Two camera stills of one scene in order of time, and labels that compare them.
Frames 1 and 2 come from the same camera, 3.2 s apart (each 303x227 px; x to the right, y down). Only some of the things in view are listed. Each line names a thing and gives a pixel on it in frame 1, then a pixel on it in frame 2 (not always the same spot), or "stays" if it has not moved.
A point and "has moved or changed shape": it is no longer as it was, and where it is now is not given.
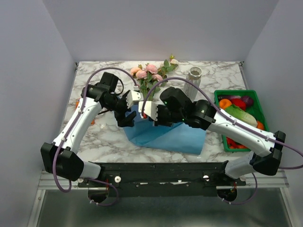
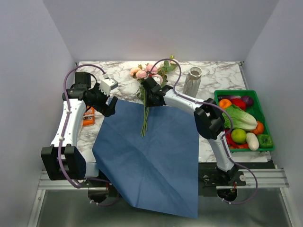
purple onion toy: [248, 100] stays
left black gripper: [125, 121] to [111, 109]
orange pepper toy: [224, 103] stays
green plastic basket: [255, 108] stays
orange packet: [77, 103] to [89, 116]
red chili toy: [232, 144] stays
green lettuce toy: [243, 115] stays
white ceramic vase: [194, 75] stays
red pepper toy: [241, 103] stays
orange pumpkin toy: [260, 125] stays
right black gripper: [158, 122] to [149, 104]
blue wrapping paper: [182, 137] has moved or changed shape
